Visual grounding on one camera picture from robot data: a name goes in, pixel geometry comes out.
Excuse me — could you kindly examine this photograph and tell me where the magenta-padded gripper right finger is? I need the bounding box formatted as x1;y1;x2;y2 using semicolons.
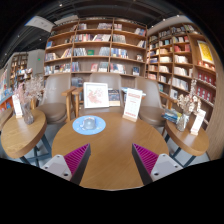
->
131;142;184;186

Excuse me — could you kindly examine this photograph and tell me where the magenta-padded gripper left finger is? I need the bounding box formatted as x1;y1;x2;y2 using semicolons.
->
40;143;92;186

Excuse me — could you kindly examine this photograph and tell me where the grey computer mouse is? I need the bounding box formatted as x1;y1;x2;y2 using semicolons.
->
83;117;97;131

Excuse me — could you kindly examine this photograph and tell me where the round light blue mouse pad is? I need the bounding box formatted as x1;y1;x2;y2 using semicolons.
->
72;115;107;136

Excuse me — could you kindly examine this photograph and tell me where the round wooden side table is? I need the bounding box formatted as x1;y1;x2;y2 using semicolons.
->
164;118;210;168
0;108;53;168

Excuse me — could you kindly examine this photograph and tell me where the brown wooden-armed armchair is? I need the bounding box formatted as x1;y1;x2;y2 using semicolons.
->
70;72;134;118
31;73;78;126
134;75;179;128

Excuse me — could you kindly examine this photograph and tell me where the stack of books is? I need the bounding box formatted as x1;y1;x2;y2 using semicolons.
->
162;108;183;125

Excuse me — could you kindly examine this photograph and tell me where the glass vase with dried flowers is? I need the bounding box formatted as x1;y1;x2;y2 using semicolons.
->
15;74;46;126
175;78;203;133

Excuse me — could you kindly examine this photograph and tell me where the white sign on wooden base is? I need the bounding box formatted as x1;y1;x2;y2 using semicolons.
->
122;87;144;123

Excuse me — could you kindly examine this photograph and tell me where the small white table sign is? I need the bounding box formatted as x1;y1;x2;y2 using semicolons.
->
189;108;207;136
11;94;24;119

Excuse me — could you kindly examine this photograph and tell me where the white framed floral picture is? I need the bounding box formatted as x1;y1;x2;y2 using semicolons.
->
82;81;110;110

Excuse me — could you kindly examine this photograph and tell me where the dark book with cover art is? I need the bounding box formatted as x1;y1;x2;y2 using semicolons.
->
107;88;121;107

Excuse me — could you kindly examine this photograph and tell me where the curved wooden bookshelf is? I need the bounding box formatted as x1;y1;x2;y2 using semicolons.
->
146;23;218;111

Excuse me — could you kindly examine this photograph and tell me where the distant wooden bookshelf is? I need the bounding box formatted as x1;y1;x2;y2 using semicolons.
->
9;52;29;81

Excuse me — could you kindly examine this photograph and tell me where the wide wooden bookshelf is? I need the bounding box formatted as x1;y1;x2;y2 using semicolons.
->
43;18;148;79

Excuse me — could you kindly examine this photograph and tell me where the white hanging ceiling panel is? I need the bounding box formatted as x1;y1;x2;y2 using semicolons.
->
24;15;56;33

